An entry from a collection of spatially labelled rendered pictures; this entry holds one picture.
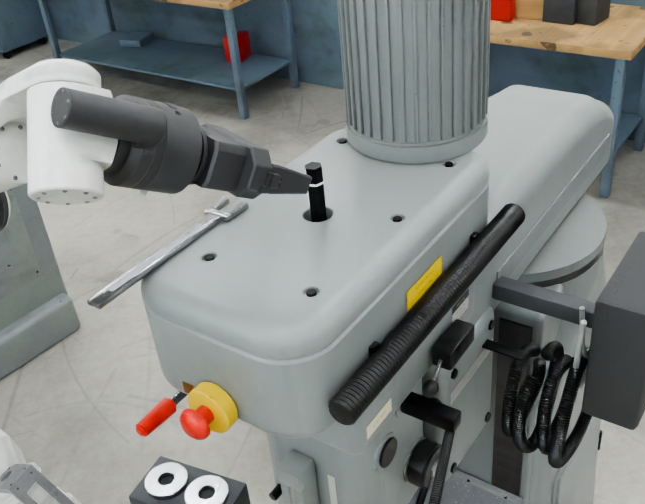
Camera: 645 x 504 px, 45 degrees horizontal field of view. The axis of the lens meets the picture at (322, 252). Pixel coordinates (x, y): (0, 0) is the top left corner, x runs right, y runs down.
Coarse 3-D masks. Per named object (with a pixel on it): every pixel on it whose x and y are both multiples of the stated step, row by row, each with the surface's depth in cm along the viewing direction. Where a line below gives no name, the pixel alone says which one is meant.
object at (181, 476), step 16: (160, 464) 171; (176, 464) 169; (144, 480) 167; (160, 480) 167; (176, 480) 165; (192, 480) 166; (208, 480) 164; (224, 480) 164; (144, 496) 164; (160, 496) 162; (176, 496) 163; (192, 496) 161; (208, 496) 162; (224, 496) 160; (240, 496) 163
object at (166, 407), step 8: (176, 392) 100; (168, 400) 98; (176, 400) 99; (152, 408) 97; (160, 408) 97; (168, 408) 97; (144, 416) 96; (152, 416) 96; (160, 416) 96; (168, 416) 97; (136, 424) 95; (144, 424) 95; (152, 424) 95; (160, 424) 96; (144, 432) 95
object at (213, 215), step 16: (208, 208) 99; (240, 208) 98; (208, 224) 96; (176, 240) 93; (192, 240) 94; (160, 256) 91; (128, 272) 88; (144, 272) 88; (112, 288) 86; (128, 288) 87; (96, 304) 84
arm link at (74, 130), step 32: (32, 96) 69; (64, 96) 65; (96, 96) 67; (128, 96) 74; (32, 128) 69; (64, 128) 66; (96, 128) 67; (128, 128) 69; (160, 128) 71; (32, 160) 68; (64, 160) 68; (96, 160) 69; (128, 160) 73; (160, 160) 74; (32, 192) 68; (64, 192) 68; (96, 192) 70
